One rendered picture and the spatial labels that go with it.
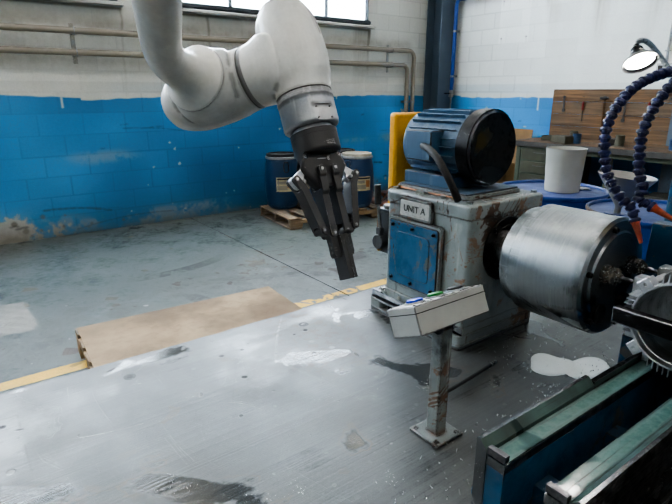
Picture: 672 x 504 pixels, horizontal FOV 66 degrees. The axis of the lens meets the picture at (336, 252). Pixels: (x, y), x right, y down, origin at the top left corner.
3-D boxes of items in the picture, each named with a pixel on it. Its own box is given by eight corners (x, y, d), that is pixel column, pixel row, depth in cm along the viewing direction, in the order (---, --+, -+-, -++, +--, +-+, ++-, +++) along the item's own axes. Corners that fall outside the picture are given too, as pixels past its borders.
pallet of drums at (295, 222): (345, 204, 677) (345, 146, 655) (382, 216, 611) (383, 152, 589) (260, 215, 617) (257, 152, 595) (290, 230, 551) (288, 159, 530)
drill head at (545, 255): (510, 278, 143) (519, 188, 136) (650, 324, 115) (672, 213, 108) (447, 299, 129) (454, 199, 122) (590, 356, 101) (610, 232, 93)
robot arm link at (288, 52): (345, 93, 86) (276, 119, 90) (323, 4, 86) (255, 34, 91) (321, 75, 76) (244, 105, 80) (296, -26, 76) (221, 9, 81)
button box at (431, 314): (460, 314, 98) (453, 286, 98) (490, 311, 92) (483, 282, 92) (393, 338, 88) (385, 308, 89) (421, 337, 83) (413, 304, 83)
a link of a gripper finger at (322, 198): (326, 163, 80) (318, 164, 79) (341, 234, 79) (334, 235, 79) (312, 171, 83) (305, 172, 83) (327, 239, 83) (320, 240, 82)
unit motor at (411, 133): (422, 244, 165) (429, 105, 152) (510, 272, 139) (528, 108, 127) (358, 259, 150) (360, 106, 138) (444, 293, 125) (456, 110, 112)
